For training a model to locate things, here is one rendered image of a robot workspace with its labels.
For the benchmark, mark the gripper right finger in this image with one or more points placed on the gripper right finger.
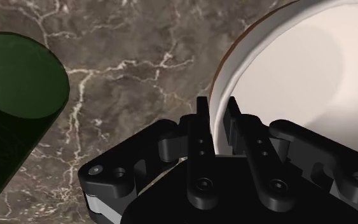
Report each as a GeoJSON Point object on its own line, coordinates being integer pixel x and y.
{"type": "Point", "coordinates": [259, 149]}

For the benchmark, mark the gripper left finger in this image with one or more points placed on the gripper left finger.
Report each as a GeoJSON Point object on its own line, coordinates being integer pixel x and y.
{"type": "Point", "coordinates": [198, 145]}

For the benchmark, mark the white bowl with brown outside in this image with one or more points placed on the white bowl with brown outside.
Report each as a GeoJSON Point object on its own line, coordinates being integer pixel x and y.
{"type": "Point", "coordinates": [302, 71]}

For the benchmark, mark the dark green cylinder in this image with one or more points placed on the dark green cylinder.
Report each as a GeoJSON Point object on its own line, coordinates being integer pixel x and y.
{"type": "Point", "coordinates": [14, 93]}

